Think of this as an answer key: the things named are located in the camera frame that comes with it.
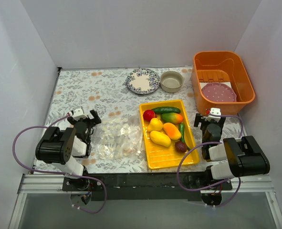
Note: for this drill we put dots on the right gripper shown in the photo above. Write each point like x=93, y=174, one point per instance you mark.
x=200, y=119

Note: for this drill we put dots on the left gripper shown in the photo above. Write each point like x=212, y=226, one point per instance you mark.
x=84, y=119

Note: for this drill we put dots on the clear zip top bag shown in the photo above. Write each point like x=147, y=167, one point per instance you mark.
x=117, y=137

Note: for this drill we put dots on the green red mango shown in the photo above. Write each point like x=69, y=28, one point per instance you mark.
x=173, y=118

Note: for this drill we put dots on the dark purple fruit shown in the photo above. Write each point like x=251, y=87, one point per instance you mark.
x=181, y=147

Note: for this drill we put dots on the yellow pear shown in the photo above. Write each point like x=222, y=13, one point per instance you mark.
x=155, y=125

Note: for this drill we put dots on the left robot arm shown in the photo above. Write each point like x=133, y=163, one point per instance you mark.
x=62, y=148

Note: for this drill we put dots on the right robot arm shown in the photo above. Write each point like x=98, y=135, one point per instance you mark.
x=241, y=157

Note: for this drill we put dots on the pink dotted plate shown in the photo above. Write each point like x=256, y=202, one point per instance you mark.
x=219, y=92

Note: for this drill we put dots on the green chili pepper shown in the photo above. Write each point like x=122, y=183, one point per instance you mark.
x=182, y=131

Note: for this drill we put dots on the floral tablecloth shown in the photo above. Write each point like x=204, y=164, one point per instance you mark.
x=106, y=92

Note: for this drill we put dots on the orange mango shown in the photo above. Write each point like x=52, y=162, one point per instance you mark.
x=172, y=131

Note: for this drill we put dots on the yellow plastic tray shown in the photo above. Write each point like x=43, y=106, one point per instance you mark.
x=160, y=157

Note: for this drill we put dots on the green cucumber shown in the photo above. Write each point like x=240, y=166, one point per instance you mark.
x=166, y=110

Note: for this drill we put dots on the orange plastic basin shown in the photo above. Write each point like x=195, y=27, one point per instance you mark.
x=221, y=67

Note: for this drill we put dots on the beige ceramic bowl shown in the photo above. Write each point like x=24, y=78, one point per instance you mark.
x=171, y=81

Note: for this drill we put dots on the red pomegranate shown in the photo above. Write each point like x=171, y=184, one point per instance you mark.
x=148, y=115

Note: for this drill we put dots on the blue floral plate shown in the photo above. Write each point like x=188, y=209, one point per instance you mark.
x=143, y=81

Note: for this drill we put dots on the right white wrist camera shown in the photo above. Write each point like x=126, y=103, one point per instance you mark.
x=213, y=112

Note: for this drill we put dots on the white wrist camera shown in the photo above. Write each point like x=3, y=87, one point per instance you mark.
x=213, y=112
x=78, y=113

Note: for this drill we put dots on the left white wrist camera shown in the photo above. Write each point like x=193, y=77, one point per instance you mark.
x=78, y=113

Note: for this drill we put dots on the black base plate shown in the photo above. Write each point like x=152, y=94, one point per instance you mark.
x=130, y=186

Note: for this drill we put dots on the aluminium rail frame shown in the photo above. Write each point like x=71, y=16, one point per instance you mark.
x=52, y=184

